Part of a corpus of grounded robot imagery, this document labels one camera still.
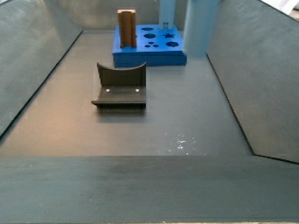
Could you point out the light blue three-lobed peg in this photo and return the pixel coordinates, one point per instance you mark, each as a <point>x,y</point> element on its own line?
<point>166,14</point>

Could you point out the brown grooved block peg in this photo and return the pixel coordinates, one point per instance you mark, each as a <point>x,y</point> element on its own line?
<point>127,27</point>

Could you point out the blue shape sorting board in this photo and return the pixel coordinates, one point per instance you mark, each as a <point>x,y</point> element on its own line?
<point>159,48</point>

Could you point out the black curved cradle stand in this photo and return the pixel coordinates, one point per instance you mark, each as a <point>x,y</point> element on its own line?
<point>122,86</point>

